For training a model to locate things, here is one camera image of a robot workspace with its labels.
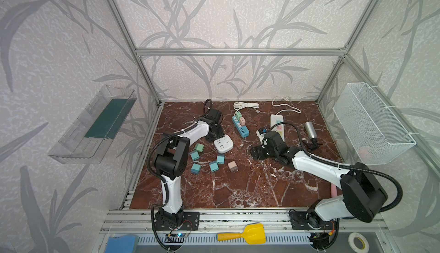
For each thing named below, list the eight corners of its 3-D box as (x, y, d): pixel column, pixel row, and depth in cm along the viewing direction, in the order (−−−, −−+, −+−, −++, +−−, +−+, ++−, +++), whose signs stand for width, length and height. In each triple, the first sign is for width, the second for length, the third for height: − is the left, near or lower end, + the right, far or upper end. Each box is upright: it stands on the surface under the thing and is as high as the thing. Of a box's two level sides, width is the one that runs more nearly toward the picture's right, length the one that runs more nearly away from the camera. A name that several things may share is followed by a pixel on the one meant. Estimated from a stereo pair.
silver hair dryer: (312, 147, 100) (314, 144, 97) (304, 124, 110) (306, 121, 108) (318, 147, 100) (320, 144, 97) (310, 124, 110) (311, 121, 108)
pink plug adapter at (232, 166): (231, 174, 89) (231, 173, 88) (227, 164, 93) (226, 162, 91) (239, 171, 90) (239, 169, 89) (234, 161, 94) (234, 159, 92)
